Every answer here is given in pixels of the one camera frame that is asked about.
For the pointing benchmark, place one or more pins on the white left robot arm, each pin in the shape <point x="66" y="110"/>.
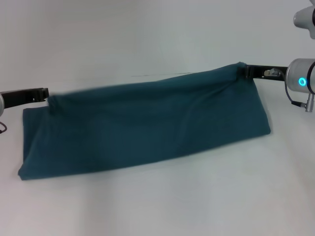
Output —
<point x="2" y="104"/>

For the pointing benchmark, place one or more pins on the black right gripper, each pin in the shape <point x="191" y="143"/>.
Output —
<point x="268" y="72"/>

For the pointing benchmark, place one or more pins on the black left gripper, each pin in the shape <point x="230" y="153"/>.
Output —
<point x="19" y="97"/>

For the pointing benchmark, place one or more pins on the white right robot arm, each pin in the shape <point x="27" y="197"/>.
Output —
<point x="301" y="75"/>

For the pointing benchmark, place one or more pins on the teal blue shirt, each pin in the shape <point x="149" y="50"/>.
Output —
<point x="147" y="127"/>

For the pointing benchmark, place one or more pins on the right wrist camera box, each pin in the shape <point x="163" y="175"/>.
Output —
<point x="306" y="19"/>

